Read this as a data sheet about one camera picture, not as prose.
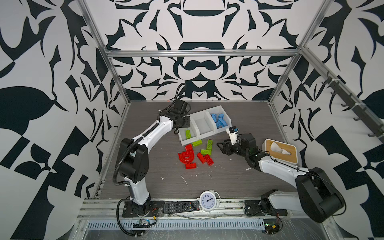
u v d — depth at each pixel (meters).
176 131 0.76
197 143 0.96
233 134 0.78
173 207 0.74
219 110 1.09
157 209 0.73
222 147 0.79
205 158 0.89
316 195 0.43
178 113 0.69
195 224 0.71
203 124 1.07
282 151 0.88
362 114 0.55
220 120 1.02
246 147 0.68
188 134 1.02
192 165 0.87
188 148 0.94
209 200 0.74
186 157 0.91
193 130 1.00
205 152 0.94
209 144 0.96
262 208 0.68
